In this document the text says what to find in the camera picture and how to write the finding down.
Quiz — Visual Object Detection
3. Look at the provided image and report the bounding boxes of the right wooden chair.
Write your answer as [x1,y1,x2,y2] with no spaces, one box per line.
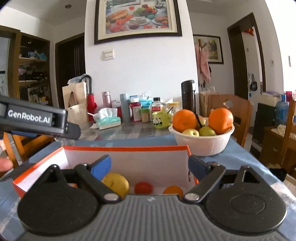
[279,100,295,166]

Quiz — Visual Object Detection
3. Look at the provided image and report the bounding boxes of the white plastic fruit basket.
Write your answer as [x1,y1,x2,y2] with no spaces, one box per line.
[168,125,235,157]

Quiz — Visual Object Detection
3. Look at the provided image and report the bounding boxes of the far wooden chair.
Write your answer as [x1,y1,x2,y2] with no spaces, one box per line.
[208,94,253,147]

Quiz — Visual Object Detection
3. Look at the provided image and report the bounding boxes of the wooden shelf cabinet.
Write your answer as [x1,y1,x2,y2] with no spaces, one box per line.
[1,26,53,106]

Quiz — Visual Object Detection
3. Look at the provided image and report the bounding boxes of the pink thermos bottle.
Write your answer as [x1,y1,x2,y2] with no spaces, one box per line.
[102,91,112,108]

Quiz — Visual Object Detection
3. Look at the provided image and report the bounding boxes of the left orange in basket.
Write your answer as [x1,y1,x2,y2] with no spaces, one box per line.
[172,109,197,133]

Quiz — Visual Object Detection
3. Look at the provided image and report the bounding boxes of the green tissue box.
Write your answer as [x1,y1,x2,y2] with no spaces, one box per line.
[95,108,121,130]

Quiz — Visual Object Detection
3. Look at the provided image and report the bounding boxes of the green panda mug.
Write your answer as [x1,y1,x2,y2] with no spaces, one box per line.
[152,111,173,129]

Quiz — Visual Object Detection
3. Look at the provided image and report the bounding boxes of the grey tall cup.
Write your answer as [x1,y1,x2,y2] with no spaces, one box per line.
[120,93,130,123]

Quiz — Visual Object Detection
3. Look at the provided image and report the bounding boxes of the yellow apple in basket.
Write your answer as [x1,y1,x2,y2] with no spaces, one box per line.
[182,128,200,137]

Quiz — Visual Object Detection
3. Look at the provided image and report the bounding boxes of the yellow pear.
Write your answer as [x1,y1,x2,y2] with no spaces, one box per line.
[102,173,130,199]

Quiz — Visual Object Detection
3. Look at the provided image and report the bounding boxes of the orange in basket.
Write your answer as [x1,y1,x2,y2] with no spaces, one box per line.
[172,109,197,133]
[208,108,233,135]

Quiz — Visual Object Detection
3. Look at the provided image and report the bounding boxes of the green pear in basket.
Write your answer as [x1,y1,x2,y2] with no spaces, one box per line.
[199,126,217,137]

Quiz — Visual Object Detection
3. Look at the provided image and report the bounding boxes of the right orange in basket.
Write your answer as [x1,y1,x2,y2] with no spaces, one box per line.
[208,108,233,135]

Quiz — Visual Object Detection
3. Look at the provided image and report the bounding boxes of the wooden chair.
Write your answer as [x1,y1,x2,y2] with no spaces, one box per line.
[279,100,295,166]
[208,94,253,147]

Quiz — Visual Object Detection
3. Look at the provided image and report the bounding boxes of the black thermos bottle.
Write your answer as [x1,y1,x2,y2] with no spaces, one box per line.
[181,80,196,113]

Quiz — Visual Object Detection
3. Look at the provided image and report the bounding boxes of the paper shopping bag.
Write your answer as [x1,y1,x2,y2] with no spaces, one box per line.
[62,82,88,128]

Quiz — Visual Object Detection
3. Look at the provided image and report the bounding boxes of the red tomato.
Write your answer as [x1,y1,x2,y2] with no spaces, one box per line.
[134,182,153,195]

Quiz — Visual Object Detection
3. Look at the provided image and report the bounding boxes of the small orange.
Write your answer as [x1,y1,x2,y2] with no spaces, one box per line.
[163,186,184,198]

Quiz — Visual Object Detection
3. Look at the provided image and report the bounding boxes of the red folded umbrella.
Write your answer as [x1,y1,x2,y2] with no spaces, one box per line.
[80,74,97,121]

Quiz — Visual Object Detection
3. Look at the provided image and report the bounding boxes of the small framed landscape picture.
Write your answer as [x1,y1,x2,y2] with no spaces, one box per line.
[193,34,224,64]

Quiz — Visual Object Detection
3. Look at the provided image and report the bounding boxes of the blue water jug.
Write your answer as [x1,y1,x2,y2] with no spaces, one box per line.
[275,94,289,126]

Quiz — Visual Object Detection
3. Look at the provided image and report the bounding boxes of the wall light switch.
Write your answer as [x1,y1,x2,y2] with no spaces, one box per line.
[104,49,114,61]

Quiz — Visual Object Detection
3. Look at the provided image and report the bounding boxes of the pink hanging cloth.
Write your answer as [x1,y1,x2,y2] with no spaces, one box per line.
[195,43,211,85]

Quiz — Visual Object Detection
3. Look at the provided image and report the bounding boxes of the orange cardboard box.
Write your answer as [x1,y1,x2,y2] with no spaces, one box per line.
[13,146,197,197]

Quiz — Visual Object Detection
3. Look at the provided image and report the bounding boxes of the framed food painting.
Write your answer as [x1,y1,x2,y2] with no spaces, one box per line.
[94,1,182,45]

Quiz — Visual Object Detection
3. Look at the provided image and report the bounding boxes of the person left hand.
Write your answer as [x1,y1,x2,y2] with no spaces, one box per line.
[0,139,14,173]

